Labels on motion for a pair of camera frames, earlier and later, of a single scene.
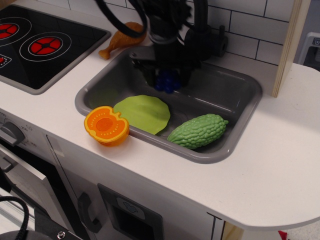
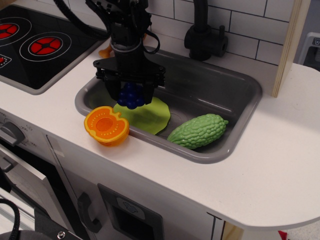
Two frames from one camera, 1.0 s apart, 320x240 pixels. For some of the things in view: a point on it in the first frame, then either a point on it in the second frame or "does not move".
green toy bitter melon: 197,131 does not move
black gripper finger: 185,75 -> 148,90
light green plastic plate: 146,112 does not move
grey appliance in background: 310,54 does not move
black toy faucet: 200,42 does not move
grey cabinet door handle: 83,203 does not move
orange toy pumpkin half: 107,127 does not move
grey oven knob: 10,133 does not move
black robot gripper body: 187,55 -> 130,67
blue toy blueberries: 168,81 -> 131,95
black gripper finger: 149,74 -> 114,87
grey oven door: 30,185 does not move
